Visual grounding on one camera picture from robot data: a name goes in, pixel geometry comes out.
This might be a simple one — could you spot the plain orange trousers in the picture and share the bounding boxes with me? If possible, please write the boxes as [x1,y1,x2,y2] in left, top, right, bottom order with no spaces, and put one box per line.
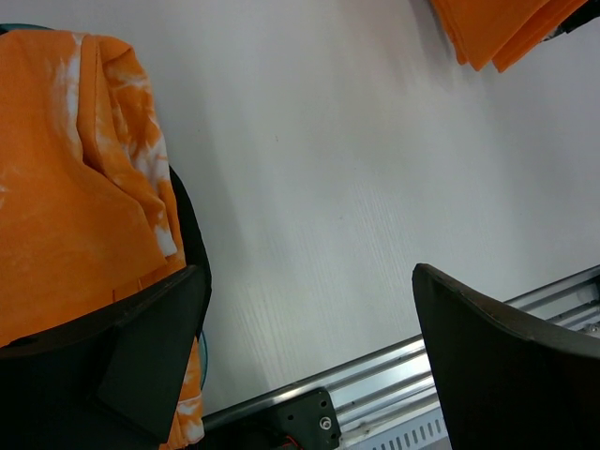
[431,0,587,72]

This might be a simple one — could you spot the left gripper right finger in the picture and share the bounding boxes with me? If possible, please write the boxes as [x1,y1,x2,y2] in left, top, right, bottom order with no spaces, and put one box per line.
[412,263,599,449]

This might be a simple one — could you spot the teal plastic basket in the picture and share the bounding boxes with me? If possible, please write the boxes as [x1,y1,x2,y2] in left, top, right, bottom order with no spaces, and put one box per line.
[0,22,210,390]

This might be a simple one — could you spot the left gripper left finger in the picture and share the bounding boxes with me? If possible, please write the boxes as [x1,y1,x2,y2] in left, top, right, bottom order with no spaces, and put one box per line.
[1,266,205,449]

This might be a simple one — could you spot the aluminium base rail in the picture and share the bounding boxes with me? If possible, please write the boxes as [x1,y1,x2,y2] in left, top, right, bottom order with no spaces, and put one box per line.
[201,264,600,440]

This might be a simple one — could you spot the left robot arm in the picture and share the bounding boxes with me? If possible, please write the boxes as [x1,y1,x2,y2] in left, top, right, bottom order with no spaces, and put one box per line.
[1,264,599,449]

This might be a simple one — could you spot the black garment in basket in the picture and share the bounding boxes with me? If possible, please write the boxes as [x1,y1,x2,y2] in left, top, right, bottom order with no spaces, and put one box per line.
[170,168,212,338]

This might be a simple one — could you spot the orange white tie-dye trousers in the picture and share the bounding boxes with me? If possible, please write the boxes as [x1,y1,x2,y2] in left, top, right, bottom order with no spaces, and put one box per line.
[1,29,204,449]

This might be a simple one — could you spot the white slotted cable duct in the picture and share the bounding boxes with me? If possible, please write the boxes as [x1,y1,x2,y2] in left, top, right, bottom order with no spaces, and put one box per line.
[340,408,452,450]

